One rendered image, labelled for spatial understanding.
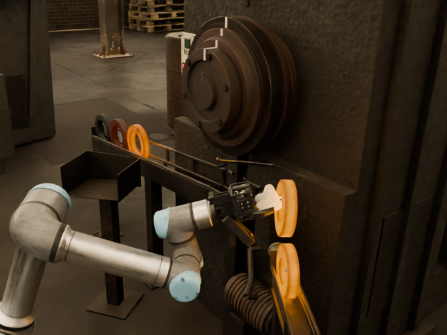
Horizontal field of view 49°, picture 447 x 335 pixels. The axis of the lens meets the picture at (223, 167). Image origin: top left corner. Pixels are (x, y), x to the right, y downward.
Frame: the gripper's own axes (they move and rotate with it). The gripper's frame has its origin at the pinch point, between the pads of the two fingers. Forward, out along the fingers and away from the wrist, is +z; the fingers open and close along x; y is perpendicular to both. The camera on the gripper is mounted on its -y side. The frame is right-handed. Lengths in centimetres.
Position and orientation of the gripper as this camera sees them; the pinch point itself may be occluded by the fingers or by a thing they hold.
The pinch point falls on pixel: (285, 201)
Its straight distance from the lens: 131.9
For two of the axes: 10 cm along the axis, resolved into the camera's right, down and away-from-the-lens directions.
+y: -2.3, -8.9, -3.8
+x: -0.5, -3.8, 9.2
